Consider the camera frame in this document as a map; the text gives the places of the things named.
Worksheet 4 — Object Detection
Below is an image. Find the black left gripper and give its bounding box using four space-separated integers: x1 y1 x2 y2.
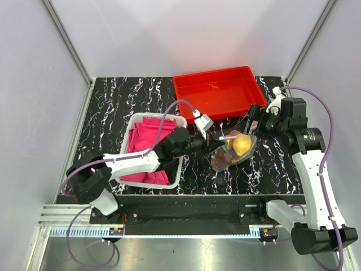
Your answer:
174 129 224 158

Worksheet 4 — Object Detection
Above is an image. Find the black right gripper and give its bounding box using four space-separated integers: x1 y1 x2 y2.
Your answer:
233 103 288 141

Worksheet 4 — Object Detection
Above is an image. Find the clear zip top bag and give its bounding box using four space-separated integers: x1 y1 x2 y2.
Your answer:
211 130 257 172

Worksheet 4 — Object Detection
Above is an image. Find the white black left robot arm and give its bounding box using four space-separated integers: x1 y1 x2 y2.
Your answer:
63 127 224 224

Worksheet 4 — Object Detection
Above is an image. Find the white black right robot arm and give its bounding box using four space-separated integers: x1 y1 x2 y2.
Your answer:
245 98 358 255

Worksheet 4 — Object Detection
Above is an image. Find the green fake vegetable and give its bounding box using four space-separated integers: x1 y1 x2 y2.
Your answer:
223 139 232 150

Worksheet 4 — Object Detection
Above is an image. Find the red fake food piece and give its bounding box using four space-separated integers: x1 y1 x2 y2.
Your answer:
211 147 236 171

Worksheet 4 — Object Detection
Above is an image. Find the yellow fake fruit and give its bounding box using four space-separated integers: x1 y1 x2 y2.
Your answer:
232 134 252 156

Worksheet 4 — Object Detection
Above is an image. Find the red plastic tray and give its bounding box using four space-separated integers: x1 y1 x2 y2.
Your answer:
173 66 267 120

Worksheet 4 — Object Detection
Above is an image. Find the black cloth in basket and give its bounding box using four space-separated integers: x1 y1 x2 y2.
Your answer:
161 159 179 185

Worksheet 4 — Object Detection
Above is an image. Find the white perforated plastic basket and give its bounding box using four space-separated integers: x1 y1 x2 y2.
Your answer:
118 113 187 190

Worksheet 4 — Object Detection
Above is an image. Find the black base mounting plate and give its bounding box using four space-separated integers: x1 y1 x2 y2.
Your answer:
90 195 305 237

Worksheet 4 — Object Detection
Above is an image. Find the pink cloth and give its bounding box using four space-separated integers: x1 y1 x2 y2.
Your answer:
121 118 177 185

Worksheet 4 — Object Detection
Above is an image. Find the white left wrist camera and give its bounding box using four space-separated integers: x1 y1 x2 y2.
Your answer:
192 110 213 139

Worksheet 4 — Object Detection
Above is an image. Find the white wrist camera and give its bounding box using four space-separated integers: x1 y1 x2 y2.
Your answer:
266 86 285 115
192 110 213 139

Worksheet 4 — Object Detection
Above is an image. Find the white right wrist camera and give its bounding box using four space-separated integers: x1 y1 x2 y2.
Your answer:
266 86 285 115

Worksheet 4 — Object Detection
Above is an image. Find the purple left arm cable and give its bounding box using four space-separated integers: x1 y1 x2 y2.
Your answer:
61 99 198 268

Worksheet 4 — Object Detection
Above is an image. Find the aluminium frame rail right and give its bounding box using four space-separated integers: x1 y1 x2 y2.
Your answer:
284 0 338 85

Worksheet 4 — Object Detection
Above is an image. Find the aluminium frame rail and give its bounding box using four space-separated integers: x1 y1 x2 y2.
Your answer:
41 0 94 85
284 0 338 85

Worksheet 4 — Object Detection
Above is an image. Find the aluminium frame rail left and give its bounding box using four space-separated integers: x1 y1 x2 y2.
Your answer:
41 0 94 85

